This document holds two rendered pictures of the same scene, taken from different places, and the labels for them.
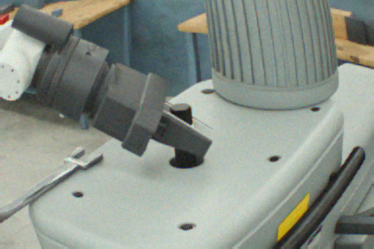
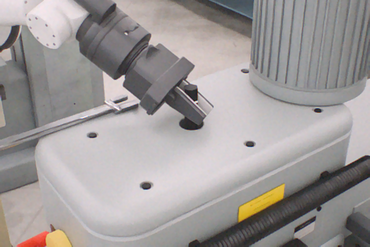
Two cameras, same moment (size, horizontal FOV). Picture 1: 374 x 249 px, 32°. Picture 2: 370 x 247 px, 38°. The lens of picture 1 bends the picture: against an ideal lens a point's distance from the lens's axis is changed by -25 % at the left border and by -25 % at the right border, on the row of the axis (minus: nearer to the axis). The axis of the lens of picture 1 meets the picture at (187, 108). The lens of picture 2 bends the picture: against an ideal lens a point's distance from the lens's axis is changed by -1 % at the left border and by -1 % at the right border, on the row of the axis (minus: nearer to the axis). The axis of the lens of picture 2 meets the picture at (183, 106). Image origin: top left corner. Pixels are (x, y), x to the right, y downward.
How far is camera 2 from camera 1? 0.27 m
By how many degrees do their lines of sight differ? 20
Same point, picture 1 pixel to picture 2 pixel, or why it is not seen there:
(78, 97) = (111, 63)
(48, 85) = (87, 47)
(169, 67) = not seen: hidden behind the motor
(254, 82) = (269, 76)
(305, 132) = (291, 129)
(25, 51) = (65, 11)
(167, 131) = (176, 102)
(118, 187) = (129, 133)
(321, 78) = (334, 86)
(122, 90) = (147, 67)
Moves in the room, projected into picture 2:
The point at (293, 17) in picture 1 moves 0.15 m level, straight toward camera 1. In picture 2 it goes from (316, 29) to (281, 69)
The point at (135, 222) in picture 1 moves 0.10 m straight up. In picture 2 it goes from (114, 170) to (109, 104)
